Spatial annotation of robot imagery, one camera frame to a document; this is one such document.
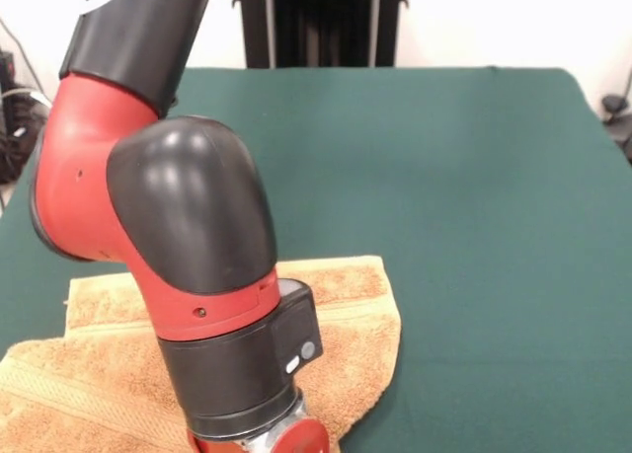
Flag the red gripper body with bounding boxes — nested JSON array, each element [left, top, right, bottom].
[[186, 415, 330, 453]]

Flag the orange terry towel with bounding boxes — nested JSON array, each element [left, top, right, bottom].
[[0, 254, 402, 453]]

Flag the dark green table cloth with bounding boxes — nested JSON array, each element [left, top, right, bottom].
[[0, 66, 632, 453]]

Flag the small black stand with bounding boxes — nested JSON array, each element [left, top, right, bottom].
[[600, 95, 632, 167]]

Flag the black equipment with cables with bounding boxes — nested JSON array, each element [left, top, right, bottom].
[[0, 50, 55, 184]]

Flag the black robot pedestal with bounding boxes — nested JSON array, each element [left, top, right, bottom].
[[235, 0, 411, 69]]

